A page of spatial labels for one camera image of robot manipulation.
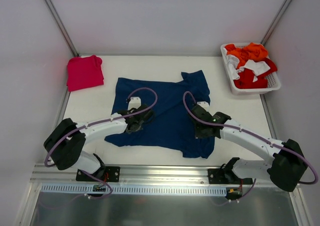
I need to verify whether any aluminium corner post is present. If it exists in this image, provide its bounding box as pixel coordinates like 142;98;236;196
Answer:
43;0;79;57
261;0;293;45

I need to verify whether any white slotted cable duct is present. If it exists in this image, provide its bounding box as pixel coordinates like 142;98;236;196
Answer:
41;183;227;197

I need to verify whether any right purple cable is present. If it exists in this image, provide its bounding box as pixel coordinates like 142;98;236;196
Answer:
182;90;319;204

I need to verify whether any right aluminium corner post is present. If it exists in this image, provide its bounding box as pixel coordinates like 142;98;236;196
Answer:
261;0;293;45

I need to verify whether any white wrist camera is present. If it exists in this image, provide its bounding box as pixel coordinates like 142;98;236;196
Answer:
127;96;142;110
197;101;210;111

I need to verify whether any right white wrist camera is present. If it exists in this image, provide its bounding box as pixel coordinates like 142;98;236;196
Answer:
197;101;210;111

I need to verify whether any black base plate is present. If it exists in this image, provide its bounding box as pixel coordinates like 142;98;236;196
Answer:
207;168;253;185
75;166;121;183

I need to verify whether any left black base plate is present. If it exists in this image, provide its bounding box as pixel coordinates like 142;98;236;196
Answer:
75;166;121;183

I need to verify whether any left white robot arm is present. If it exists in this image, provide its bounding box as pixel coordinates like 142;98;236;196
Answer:
43;104;155;181

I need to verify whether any folded pink t-shirt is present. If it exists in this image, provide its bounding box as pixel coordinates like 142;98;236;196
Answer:
66;55;104;92

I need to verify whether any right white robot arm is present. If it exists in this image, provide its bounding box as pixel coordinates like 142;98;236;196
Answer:
191;104;307;192

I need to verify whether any orange t-shirt in basket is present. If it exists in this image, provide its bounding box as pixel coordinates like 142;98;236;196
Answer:
224;42;269;69

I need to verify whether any white t-shirt in basket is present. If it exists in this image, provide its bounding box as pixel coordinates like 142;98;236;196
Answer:
222;47;271;82

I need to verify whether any left aluminium corner post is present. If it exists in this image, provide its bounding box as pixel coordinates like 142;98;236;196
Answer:
43;0;79;57

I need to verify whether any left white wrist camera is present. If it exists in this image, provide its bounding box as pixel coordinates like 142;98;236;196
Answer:
127;96;142;110

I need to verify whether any aluminium mounting rail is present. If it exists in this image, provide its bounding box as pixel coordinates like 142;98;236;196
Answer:
29;162;300;188

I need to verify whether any navy blue t-shirt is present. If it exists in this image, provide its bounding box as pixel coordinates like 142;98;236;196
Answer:
105;70;215;159

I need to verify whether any red t-shirt in basket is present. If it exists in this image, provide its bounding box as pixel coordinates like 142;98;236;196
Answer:
234;58;278;89

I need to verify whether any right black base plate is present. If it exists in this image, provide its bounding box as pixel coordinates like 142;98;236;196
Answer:
207;168;253;185

